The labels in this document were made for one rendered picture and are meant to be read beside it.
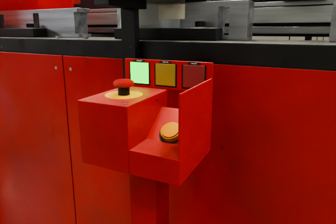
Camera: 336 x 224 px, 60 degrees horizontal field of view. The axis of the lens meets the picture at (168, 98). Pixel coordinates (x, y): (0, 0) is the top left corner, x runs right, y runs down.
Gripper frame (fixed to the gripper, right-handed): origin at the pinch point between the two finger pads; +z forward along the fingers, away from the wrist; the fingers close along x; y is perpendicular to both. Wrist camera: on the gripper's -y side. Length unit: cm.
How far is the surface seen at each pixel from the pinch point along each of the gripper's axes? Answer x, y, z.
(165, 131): -17.8, -38.5, 6.4
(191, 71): -18.8, -25.3, 4.7
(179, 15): -6.4, -2.6, 8.6
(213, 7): -15.8, -1.4, 7.3
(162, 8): -1.2, -1.3, 7.1
